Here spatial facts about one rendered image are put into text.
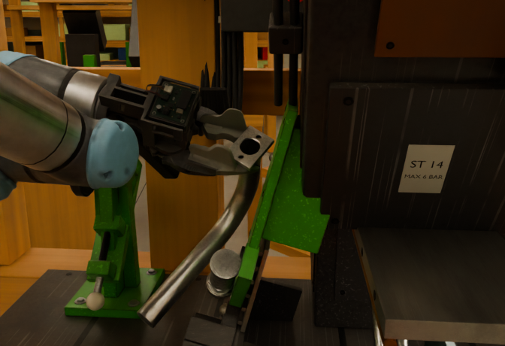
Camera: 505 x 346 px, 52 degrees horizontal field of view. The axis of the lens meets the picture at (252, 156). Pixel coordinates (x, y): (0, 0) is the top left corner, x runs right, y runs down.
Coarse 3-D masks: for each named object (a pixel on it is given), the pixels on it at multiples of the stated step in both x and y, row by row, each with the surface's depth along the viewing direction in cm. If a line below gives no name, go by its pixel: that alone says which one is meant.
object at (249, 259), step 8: (248, 248) 60; (248, 256) 60; (256, 256) 60; (240, 264) 60; (248, 264) 59; (240, 272) 59; (248, 272) 59; (240, 280) 59; (248, 280) 58; (240, 288) 61; (248, 288) 60; (232, 296) 64; (240, 296) 63; (232, 304) 66; (240, 304) 65
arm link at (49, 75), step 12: (0, 60) 65; (12, 60) 65; (24, 60) 65; (36, 60) 66; (24, 72) 64; (36, 72) 64; (48, 72) 65; (60, 72) 65; (72, 72) 65; (48, 84) 64; (60, 84) 64; (60, 96) 64
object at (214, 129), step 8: (224, 112) 66; (232, 112) 66; (240, 112) 66; (200, 120) 69; (208, 120) 68; (216, 120) 68; (224, 120) 68; (232, 120) 68; (240, 120) 67; (208, 128) 69; (216, 128) 69; (224, 128) 69; (232, 128) 69; (240, 128) 69; (208, 136) 69; (216, 136) 69; (224, 136) 70; (232, 136) 69
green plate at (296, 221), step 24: (288, 120) 56; (288, 144) 57; (288, 168) 59; (264, 192) 59; (288, 192) 60; (264, 216) 59; (288, 216) 60; (312, 216) 60; (288, 240) 61; (312, 240) 61
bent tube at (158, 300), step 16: (240, 144) 68; (256, 144) 68; (272, 144) 68; (240, 160) 66; (256, 160) 66; (240, 176) 72; (256, 176) 71; (240, 192) 74; (240, 208) 75; (224, 224) 75; (208, 240) 74; (224, 240) 75; (192, 256) 72; (208, 256) 73; (176, 272) 71; (192, 272) 71; (160, 288) 69; (176, 288) 69; (144, 304) 68; (160, 304) 68; (144, 320) 69
